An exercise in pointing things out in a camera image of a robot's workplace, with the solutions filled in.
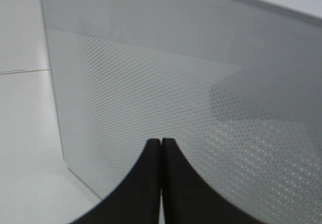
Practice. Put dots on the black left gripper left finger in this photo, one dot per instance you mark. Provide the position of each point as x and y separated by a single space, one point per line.
137 198

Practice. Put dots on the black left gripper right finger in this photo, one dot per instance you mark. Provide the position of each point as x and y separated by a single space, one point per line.
187 198

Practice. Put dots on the white microwave door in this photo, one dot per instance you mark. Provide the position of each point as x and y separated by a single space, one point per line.
237 84

